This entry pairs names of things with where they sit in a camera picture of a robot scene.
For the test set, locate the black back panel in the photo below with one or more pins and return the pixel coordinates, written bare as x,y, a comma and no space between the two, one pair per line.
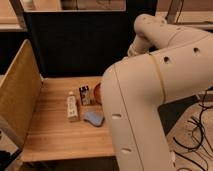
83,43

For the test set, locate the orange bowl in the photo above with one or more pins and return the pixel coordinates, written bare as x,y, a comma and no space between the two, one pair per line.
97,94

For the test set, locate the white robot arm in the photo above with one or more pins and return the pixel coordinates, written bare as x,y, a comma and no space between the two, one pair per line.
165,63

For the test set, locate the wooden left side panel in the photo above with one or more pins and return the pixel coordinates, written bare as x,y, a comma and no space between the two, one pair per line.
19,90

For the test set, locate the blue grey cloth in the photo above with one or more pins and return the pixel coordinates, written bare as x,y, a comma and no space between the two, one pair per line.
93,118

